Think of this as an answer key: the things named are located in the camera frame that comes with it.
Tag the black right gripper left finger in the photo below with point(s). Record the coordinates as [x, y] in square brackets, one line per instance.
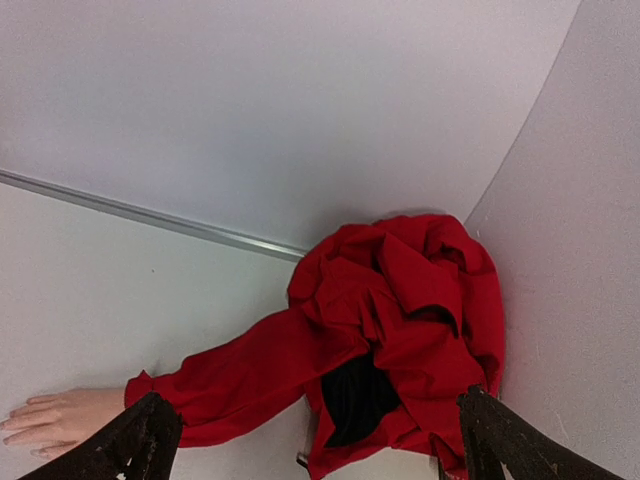
[141, 443]

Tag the aluminium table edge rail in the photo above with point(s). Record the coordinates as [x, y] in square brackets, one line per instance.
[153, 218]

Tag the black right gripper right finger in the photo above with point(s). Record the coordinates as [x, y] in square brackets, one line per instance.
[499, 444]

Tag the red dress cloth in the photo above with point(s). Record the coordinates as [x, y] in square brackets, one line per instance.
[386, 325]

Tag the mannequin hand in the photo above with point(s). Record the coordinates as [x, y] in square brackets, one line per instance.
[52, 425]

